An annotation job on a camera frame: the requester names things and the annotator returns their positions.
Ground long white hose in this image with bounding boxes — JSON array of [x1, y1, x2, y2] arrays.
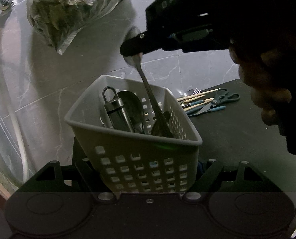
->
[[0, 0, 30, 184]]

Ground large steel ladle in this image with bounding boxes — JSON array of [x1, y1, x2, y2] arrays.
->
[[117, 90, 145, 134]]

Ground clear plastic bag of greens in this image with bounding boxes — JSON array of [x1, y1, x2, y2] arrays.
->
[[27, 0, 122, 55]]

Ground teal handled utensil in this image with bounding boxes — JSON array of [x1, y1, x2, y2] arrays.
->
[[181, 100, 204, 109]]

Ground steel fork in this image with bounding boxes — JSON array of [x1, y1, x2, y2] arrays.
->
[[193, 88, 201, 95]]

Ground steel cylinder with loop handle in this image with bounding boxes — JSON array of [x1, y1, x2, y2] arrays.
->
[[102, 86, 134, 133]]

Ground teal handled knife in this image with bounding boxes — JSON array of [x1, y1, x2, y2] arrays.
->
[[188, 106, 226, 117]]

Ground grey perforated plastic basket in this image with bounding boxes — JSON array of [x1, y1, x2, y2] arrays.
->
[[65, 74, 203, 193]]

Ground wooden chopstick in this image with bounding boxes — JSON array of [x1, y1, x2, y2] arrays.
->
[[181, 94, 205, 105], [184, 98, 214, 111], [177, 88, 219, 101]]

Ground dark steel spoon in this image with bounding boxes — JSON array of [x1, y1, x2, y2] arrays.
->
[[151, 111, 171, 137]]

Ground black handled kitchen scissors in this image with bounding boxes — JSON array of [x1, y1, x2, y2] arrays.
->
[[198, 88, 240, 113]]

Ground person's right hand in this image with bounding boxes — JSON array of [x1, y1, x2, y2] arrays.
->
[[229, 43, 296, 126]]

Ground steel spoon with long handle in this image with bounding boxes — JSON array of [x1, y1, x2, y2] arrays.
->
[[123, 26, 173, 138]]

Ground small steel spoon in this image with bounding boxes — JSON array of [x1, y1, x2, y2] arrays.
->
[[183, 89, 194, 97]]

